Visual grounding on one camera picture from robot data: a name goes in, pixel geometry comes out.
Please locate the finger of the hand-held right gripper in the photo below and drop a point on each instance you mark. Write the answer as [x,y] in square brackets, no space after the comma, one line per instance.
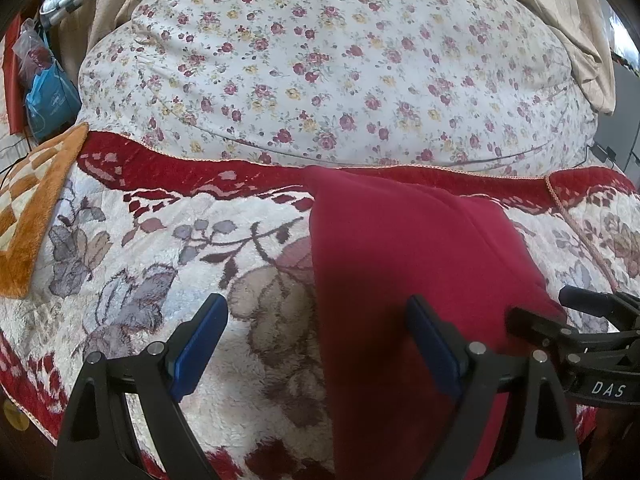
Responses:
[595,300]
[535,327]

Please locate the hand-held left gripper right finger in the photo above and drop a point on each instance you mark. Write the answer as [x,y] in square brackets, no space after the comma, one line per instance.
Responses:
[435,345]

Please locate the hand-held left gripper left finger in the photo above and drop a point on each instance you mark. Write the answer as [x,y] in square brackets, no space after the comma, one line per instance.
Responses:
[197,350]

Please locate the red knit garment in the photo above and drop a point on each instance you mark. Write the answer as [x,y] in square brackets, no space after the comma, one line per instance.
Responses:
[390,260]

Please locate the red and white floral blanket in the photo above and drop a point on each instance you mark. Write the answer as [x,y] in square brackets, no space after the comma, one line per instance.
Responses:
[150,240]

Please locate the black plug adapter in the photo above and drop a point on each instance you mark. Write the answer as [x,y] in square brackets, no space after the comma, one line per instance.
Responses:
[602,151]

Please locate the grey cabinet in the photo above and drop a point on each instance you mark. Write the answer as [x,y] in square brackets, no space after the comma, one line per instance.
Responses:
[627,110]

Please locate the orange checkered plush mat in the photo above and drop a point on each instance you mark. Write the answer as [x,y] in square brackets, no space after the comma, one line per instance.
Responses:
[40,200]

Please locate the beige cloth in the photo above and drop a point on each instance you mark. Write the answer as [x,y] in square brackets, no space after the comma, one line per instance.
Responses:
[585,35]

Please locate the blue plastic bag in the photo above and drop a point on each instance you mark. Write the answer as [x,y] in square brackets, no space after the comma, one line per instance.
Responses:
[50,100]

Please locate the white floral quilt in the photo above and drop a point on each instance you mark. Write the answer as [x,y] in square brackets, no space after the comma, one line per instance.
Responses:
[350,60]

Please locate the red flat board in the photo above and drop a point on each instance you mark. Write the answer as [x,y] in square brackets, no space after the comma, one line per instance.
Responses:
[12,90]

